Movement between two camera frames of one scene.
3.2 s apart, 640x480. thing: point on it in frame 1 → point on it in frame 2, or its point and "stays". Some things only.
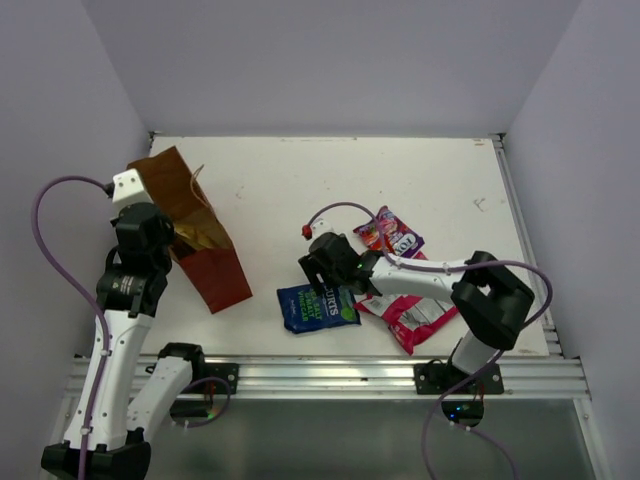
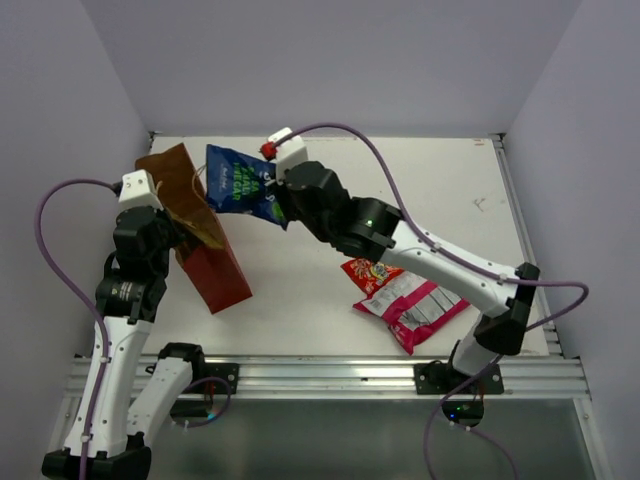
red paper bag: (200, 244) stays
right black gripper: (312, 267) → (282, 198)
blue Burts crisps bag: (305, 311) → (236, 182)
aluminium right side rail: (526, 245) stays
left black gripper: (167, 233) stays
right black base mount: (437, 377) stays
